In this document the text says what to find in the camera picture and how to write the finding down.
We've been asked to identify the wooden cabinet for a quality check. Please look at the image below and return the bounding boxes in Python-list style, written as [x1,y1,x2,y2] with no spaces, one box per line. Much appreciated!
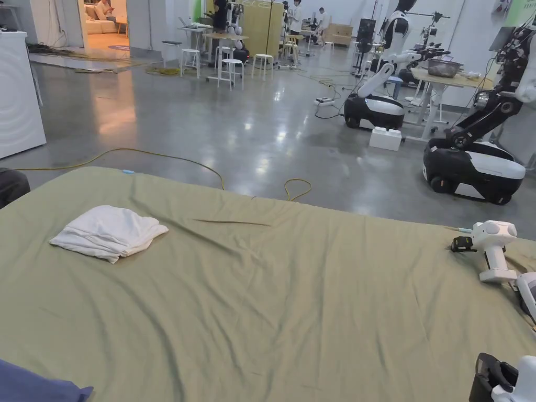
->
[323,23,355,48]

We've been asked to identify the dark blue garment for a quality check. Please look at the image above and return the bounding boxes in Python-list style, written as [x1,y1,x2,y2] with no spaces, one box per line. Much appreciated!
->
[0,359,94,402]

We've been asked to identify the black and white wheeled robot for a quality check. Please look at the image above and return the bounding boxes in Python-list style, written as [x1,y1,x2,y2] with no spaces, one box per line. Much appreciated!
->
[422,23,536,206]

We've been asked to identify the bed with pale green sheet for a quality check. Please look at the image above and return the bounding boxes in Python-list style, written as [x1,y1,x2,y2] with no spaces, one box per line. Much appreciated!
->
[0,166,536,402]

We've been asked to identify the wooden table with grey tub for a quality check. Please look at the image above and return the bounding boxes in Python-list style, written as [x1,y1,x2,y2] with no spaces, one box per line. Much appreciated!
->
[409,58,505,143]

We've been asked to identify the white round stool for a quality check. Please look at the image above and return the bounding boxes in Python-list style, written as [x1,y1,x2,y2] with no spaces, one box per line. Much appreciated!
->
[251,54,275,81]
[180,48,202,79]
[217,58,245,91]

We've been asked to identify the black seat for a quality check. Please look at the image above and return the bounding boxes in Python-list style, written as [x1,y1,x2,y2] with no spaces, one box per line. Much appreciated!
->
[0,167,31,210]

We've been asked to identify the white folded cloth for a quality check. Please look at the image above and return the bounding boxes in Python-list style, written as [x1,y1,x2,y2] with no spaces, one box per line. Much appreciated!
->
[48,205,170,264]

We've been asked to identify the beige sofa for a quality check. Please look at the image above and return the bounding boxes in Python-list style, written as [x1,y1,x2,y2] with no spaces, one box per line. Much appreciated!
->
[85,3,119,36]

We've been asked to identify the spare white hand-held gripper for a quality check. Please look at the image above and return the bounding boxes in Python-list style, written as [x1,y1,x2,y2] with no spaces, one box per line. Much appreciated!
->
[451,219,520,284]

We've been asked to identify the yellow floor cable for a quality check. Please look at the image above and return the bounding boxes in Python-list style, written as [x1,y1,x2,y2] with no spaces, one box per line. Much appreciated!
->
[12,148,312,203]

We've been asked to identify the white foam box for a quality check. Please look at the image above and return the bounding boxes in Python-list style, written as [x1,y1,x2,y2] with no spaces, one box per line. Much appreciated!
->
[368,125,404,152]

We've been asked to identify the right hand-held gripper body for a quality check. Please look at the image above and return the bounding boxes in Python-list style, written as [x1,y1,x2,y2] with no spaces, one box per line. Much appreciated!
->
[495,355,536,402]

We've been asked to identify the white desk with wooden top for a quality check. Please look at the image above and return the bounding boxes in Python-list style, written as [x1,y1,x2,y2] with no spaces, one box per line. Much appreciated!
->
[203,32,250,84]

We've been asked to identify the white hand controller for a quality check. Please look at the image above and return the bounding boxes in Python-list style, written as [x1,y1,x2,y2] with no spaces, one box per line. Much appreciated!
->
[514,272,536,326]

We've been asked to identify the white washing machine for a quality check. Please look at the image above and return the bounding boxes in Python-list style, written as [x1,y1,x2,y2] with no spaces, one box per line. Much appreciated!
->
[0,28,47,160]

